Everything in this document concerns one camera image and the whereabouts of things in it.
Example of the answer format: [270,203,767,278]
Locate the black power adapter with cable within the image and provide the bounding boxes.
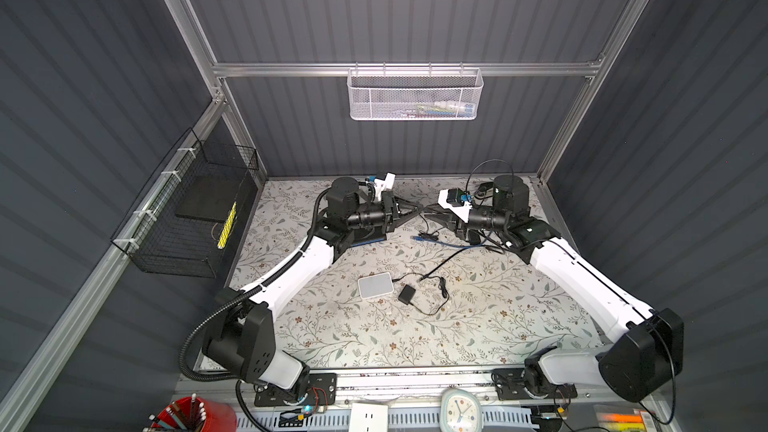
[393,272,451,317]

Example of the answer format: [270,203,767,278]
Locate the long black cable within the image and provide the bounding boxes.
[419,242,505,281]

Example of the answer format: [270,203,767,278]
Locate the black network switch box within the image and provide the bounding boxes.
[350,235,387,247]

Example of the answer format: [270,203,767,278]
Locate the white wire mesh basket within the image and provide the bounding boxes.
[346,67,484,122]

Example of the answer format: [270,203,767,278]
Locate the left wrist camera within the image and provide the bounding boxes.
[365,172,396,203]

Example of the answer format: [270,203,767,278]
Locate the red pencil cup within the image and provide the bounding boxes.
[143,394,238,432]

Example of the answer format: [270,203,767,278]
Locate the yellow marker in basket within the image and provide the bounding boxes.
[217,202,237,250]

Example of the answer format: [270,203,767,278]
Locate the black pad in basket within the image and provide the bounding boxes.
[175,177,240,223]

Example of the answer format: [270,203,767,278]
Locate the white wall power socket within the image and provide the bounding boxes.
[348,403,389,432]

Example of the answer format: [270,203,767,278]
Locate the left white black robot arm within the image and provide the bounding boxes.
[178,173,401,400]

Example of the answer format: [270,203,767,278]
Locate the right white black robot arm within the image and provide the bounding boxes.
[438,174,684,403]

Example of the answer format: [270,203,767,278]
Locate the black wire wall basket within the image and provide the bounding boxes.
[112,130,261,279]

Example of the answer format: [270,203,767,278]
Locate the white network switch box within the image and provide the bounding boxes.
[358,272,394,300]

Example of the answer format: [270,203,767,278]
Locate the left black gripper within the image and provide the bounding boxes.
[345,193,422,234]

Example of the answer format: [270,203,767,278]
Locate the floral patterned table mat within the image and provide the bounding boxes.
[199,176,607,372]

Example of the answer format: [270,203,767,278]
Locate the white analog clock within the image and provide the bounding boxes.
[439,388,484,432]

